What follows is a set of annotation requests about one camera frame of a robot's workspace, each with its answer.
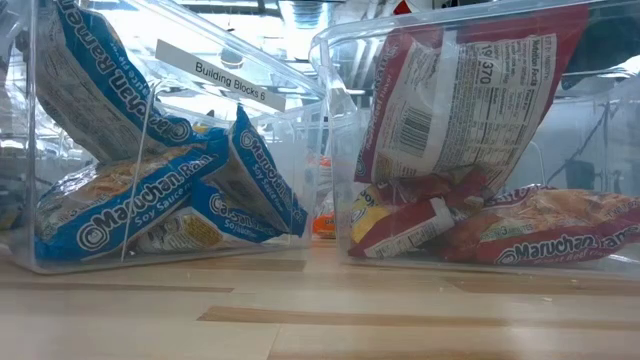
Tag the orange Maruchan ramen pack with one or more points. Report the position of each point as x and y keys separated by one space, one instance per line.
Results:
x=324 y=226

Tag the silver ventilation duct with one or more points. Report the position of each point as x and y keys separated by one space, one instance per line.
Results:
x=307 y=12

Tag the white Building Blocks label strip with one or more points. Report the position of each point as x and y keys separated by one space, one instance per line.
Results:
x=220 y=75

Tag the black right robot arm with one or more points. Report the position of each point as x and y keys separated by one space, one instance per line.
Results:
x=610 y=45

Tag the clear plastic bin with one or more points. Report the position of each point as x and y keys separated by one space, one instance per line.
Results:
x=600 y=150

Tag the clear bin with text label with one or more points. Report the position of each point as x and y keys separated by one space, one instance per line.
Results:
x=20 y=250

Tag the blue Maruchan ramen pack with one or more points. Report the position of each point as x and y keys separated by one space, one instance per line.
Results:
x=115 y=75
x=260 y=165
x=125 y=210
x=220 y=220

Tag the red Maruchan ramen pack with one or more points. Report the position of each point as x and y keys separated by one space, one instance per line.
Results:
x=550 y=235
x=410 y=225
x=465 y=187
x=475 y=100

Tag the black stand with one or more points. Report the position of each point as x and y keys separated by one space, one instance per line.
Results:
x=580 y=172

